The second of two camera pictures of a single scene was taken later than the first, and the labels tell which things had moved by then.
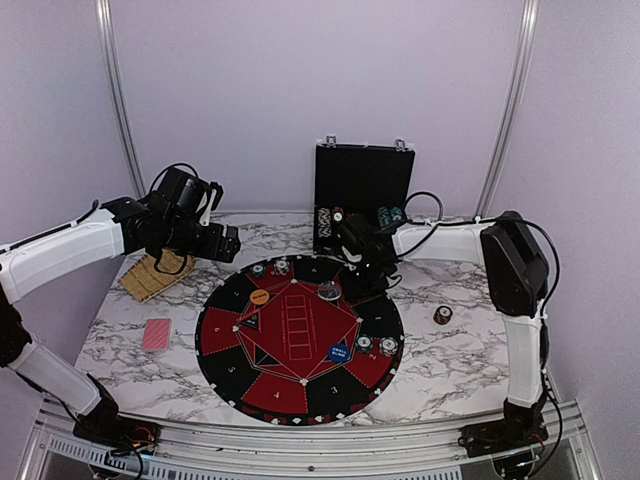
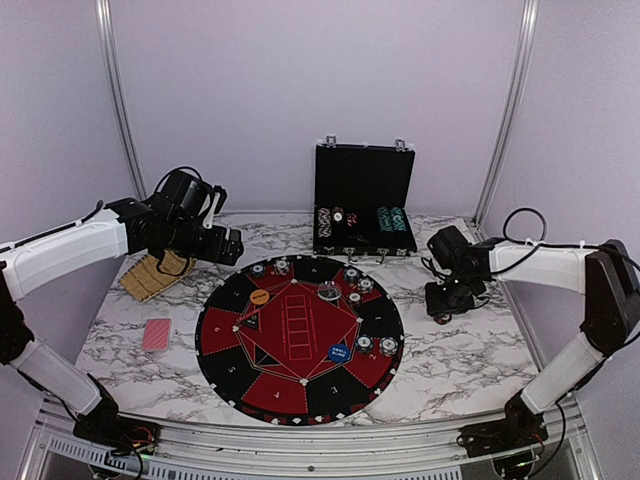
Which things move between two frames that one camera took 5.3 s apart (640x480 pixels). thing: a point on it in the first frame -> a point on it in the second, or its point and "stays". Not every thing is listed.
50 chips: x=364 y=343 stays
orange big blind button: x=259 y=296 stays
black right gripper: x=351 y=293 -> x=434 y=306
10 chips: x=388 y=345 stays
